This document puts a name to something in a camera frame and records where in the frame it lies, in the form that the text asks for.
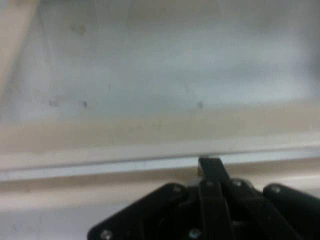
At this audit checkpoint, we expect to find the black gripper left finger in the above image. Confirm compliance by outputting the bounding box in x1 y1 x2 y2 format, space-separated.
86 156 221 240

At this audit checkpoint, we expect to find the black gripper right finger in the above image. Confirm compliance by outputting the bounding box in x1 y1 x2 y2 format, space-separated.
208 156 320 240

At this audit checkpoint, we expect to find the oven door with handle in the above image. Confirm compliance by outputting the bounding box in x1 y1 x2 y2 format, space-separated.
0 0 320 208

